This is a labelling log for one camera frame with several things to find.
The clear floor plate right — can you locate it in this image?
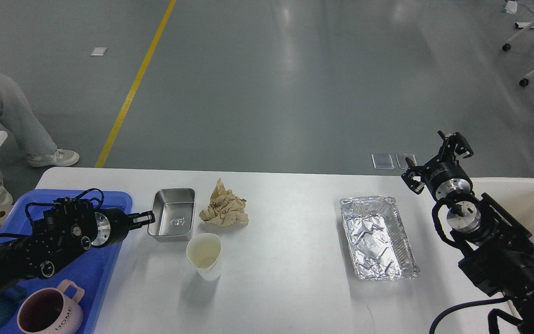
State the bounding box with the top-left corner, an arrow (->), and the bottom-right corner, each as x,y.
395,154 -> 418,170

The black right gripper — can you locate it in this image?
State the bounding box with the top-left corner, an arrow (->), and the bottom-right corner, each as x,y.
401,130 -> 474,201

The aluminium foil tray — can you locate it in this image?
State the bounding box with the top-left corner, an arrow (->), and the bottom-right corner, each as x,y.
339,195 -> 420,281

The clear floor plate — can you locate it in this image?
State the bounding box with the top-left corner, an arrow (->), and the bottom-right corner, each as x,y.
371,154 -> 395,170
395,154 -> 418,170

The clear floor plate left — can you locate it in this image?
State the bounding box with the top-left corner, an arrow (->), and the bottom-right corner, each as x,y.
371,154 -> 395,170

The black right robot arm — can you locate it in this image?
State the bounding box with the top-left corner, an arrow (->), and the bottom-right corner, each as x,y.
402,131 -> 534,334

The person in black top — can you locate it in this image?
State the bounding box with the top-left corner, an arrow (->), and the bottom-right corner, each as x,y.
0,37 -> 81,205

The stainless steel rectangular tin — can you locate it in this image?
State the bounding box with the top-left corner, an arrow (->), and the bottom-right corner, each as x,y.
147,188 -> 196,242

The white paper cup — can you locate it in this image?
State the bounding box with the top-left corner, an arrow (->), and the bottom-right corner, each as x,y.
186,233 -> 222,281

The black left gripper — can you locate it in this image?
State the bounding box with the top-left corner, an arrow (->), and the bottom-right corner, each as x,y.
92,208 -> 156,247

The crumpled brown paper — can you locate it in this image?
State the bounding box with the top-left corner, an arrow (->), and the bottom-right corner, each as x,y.
199,178 -> 249,227

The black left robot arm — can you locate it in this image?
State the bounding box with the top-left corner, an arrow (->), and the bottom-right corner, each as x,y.
0,192 -> 155,294

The pink HOME mug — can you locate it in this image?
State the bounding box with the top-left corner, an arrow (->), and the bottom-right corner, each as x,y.
17,279 -> 85,334

